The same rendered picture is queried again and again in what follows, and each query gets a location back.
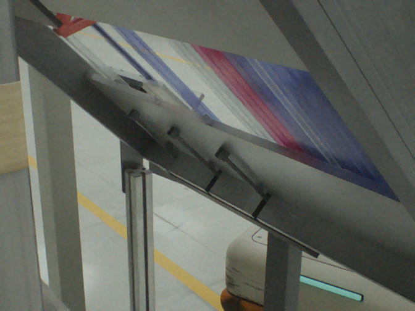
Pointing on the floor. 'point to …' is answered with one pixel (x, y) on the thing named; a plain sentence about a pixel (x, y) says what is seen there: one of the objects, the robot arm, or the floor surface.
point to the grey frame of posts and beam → (11, 227)
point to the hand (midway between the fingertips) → (62, 29)
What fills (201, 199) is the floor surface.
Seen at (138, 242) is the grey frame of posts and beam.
